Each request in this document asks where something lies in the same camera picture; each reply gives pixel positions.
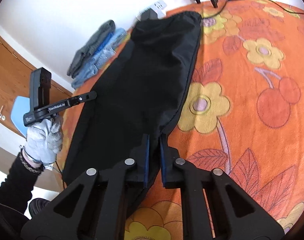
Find black shorts yellow stripes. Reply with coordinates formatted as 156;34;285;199
63;11;202;215

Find left black sleeve forearm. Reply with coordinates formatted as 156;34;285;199
0;151;45;214

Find left gloved hand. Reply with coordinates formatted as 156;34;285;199
22;116;63;167

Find blue chair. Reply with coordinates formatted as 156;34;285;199
10;96;30;137

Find wooden door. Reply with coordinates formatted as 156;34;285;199
0;36;72;135

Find folded light blue jeans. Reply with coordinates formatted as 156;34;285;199
72;28;128;89

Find folded grey pants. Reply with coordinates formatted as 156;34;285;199
67;20;116;78

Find black power adapter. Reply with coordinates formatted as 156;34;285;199
140;8;158;21

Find white power strip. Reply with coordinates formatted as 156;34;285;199
136;0;167;21

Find black power cable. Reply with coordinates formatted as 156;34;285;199
201;0;304;20

